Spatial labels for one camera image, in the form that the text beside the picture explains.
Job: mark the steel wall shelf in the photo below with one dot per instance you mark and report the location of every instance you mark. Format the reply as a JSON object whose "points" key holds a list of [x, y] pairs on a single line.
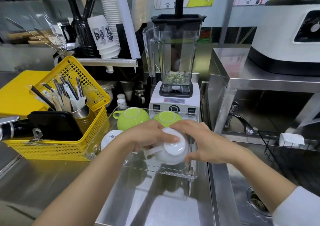
{"points": [[107, 62]]}

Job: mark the white sleeve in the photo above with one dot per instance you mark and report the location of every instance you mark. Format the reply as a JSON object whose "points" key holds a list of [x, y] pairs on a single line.
{"points": [[300, 208]]}

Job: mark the white folded cloth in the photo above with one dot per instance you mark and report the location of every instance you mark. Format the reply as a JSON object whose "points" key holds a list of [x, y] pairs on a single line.
{"points": [[291, 139]]}

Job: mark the white blender base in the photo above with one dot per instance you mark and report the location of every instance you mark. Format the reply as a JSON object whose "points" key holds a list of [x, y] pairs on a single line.
{"points": [[175, 103]]}

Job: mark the person's left thumb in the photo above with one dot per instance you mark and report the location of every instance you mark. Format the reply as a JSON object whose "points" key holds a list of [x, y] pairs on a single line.
{"points": [[170, 138]]}

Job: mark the clear blender jar black lid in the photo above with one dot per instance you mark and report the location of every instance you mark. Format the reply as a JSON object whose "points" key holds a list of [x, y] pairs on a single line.
{"points": [[175, 48]]}

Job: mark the chrome faucet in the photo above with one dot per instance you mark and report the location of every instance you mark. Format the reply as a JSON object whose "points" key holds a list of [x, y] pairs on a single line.
{"points": [[240, 119]]}

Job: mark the person's right hand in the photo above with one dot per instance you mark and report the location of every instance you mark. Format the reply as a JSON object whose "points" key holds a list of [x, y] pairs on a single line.
{"points": [[212, 148]]}

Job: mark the stack of printed paper cups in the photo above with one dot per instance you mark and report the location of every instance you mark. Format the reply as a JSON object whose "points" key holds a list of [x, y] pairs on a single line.
{"points": [[105, 37]]}

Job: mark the white ceramic cup with print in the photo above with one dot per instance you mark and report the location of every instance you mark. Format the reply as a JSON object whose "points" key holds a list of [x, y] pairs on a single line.
{"points": [[110, 139]]}

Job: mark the person's right thumb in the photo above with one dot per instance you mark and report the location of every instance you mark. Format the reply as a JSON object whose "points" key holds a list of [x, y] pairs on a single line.
{"points": [[193, 156]]}

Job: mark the plain white ceramic cup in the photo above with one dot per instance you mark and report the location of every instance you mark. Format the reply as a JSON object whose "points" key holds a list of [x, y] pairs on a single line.
{"points": [[172, 149]]}

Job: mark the steel cutlery holder cup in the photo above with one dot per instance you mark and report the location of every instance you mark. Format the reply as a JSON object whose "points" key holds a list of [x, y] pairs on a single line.
{"points": [[81, 116]]}

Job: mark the white and black machine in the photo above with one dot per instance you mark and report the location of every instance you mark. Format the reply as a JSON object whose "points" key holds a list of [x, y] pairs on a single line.
{"points": [[282, 33]]}

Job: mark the small white bottle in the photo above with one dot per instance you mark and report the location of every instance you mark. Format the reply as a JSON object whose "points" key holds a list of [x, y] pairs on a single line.
{"points": [[122, 100]]}

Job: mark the yellow plastic basket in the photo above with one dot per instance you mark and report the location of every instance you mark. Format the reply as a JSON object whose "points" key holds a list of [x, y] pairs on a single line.
{"points": [[75, 148]]}

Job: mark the person's left forearm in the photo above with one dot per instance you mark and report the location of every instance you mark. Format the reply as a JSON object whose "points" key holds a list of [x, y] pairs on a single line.
{"points": [[87, 183]]}

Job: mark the black phone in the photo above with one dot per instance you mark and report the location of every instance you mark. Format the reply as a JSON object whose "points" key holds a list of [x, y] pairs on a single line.
{"points": [[55, 126]]}

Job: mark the clear acrylic tray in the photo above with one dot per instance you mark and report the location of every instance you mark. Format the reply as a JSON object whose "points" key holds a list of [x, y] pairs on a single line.
{"points": [[140, 181]]}

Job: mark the stainless steel stand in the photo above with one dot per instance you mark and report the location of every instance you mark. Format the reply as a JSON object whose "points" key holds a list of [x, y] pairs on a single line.
{"points": [[237, 76]]}

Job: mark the person's right forearm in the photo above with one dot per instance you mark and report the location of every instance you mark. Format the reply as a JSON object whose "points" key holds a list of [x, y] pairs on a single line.
{"points": [[262, 176]]}

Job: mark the green ceramic cup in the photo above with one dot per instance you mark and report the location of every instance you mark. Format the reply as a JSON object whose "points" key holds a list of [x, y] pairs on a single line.
{"points": [[132, 118], [167, 118]]}

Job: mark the yellow plastic board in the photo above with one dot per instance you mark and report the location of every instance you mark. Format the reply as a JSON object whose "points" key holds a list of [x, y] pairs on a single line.
{"points": [[17, 93]]}

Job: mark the black blender tamper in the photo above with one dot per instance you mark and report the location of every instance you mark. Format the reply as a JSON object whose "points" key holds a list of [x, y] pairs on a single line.
{"points": [[179, 3]]}

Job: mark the metal binder clip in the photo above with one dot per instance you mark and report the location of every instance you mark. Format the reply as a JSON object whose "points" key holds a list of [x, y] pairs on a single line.
{"points": [[37, 134]]}

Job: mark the person's left hand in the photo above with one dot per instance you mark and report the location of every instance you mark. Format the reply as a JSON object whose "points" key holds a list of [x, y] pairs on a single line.
{"points": [[145, 136]]}

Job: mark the tall stack of white cups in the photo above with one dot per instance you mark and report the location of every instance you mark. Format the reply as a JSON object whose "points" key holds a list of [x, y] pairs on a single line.
{"points": [[108, 1]]}

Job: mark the steel sink drain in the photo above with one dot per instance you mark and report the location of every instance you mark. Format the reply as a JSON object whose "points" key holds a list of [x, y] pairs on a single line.
{"points": [[258, 203]]}

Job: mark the bunch of wrapped cutlery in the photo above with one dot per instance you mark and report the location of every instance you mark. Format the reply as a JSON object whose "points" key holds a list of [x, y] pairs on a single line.
{"points": [[65, 93]]}

